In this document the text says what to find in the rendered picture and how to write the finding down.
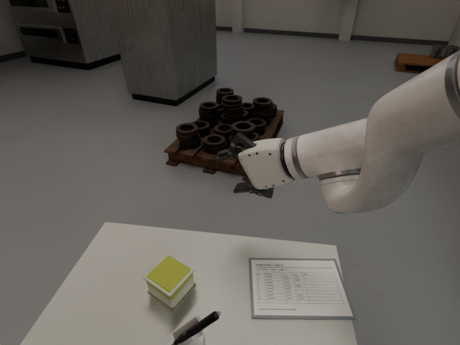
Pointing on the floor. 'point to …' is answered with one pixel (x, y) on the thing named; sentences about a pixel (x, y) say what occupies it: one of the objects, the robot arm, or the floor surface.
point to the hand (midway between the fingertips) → (229, 172)
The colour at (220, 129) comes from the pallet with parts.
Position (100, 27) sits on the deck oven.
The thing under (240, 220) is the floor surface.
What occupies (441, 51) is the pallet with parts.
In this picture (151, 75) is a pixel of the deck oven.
